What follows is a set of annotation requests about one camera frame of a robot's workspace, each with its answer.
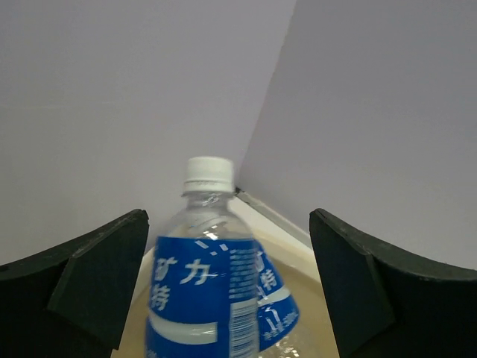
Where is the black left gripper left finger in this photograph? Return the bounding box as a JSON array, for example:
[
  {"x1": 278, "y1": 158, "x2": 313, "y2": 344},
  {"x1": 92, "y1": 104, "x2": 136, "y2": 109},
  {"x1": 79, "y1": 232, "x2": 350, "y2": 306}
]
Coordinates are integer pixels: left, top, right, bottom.
[{"x1": 1, "y1": 209, "x2": 149, "y2": 357}]

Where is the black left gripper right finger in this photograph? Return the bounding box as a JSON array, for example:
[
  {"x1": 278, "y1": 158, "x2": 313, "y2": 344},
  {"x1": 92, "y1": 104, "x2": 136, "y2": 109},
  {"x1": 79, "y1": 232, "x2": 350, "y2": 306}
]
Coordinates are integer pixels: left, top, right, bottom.
[{"x1": 309, "y1": 209, "x2": 476, "y2": 357}]

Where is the blue label bottle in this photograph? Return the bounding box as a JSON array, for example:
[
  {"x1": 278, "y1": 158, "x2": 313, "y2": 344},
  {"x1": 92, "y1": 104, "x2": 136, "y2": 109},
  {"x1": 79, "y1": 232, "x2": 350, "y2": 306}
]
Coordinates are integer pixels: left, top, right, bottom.
[{"x1": 143, "y1": 156, "x2": 301, "y2": 358}]

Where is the beige plastic bin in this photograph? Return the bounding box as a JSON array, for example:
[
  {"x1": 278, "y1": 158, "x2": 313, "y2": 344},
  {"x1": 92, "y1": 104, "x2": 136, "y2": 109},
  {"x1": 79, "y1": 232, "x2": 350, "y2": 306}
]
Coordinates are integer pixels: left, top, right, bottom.
[{"x1": 111, "y1": 198, "x2": 339, "y2": 357}]

